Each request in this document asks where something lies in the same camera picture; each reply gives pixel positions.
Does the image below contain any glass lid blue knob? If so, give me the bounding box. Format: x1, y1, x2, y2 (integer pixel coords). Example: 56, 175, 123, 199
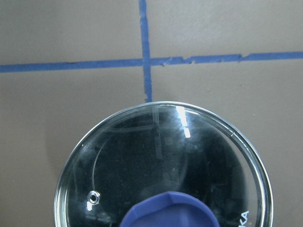
54, 102, 274, 227

